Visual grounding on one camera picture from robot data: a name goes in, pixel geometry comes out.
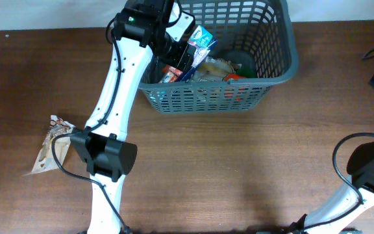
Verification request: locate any green lid jar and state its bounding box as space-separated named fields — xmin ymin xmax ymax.
xmin=236 ymin=67 xmax=256 ymax=79

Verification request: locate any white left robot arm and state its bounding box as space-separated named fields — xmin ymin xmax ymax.
xmin=70 ymin=1 xmax=195 ymax=233

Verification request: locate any Kleenex tissue multipack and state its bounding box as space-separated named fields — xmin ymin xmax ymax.
xmin=159 ymin=25 xmax=218 ymax=84

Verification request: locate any beige snack bag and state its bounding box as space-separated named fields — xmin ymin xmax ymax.
xmin=26 ymin=115 xmax=75 ymax=176
xmin=191 ymin=57 xmax=242 ymax=82

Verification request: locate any red orange pasta packet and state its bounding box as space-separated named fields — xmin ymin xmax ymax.
xmin=159 ymin=66 xmax=244 ymax=83

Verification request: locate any grey plastic mesh basket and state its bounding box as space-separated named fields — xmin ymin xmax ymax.
xmin=139 ymin=0 xmax=299 ymax=114

